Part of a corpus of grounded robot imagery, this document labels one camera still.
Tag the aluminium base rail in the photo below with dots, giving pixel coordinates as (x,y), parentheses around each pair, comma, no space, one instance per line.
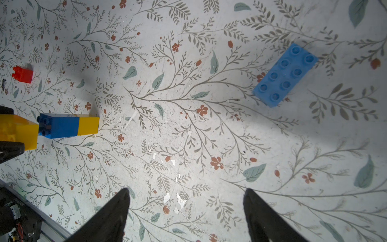
(23,222)

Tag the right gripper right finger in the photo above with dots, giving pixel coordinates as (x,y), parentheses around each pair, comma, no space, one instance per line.
(264,224)

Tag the small red lego brick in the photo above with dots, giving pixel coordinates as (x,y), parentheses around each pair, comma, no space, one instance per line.
(22,75)

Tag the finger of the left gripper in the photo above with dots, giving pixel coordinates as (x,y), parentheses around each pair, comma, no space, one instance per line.
(10,150)

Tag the light blue lego brick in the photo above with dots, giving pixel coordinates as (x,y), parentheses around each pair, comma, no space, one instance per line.
(291,67)

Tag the long yellow lego brick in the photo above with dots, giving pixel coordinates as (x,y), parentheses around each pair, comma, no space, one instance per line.
(17,129)

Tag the small yellow lego brick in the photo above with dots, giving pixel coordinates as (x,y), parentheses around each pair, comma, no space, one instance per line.
(88,125)

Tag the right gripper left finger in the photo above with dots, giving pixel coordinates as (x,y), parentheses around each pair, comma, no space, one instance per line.
(108,224)

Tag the blue square lego brick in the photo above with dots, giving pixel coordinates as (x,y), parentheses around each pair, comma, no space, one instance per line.
(53,126)

